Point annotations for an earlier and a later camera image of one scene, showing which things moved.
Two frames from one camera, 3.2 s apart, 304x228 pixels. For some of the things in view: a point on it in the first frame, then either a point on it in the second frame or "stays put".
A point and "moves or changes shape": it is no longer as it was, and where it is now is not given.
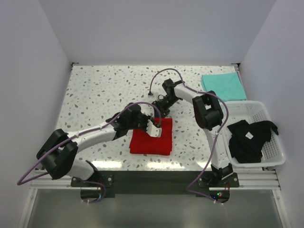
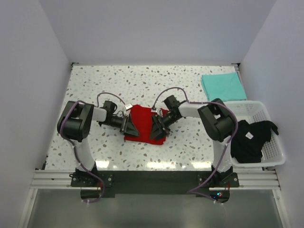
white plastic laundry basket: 251,111 stays put
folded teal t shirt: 228,86 stays put
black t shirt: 247,141 stays put
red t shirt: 142,143 moves or changes shape
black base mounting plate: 93,188 stays put
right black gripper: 164,112 → 159,132
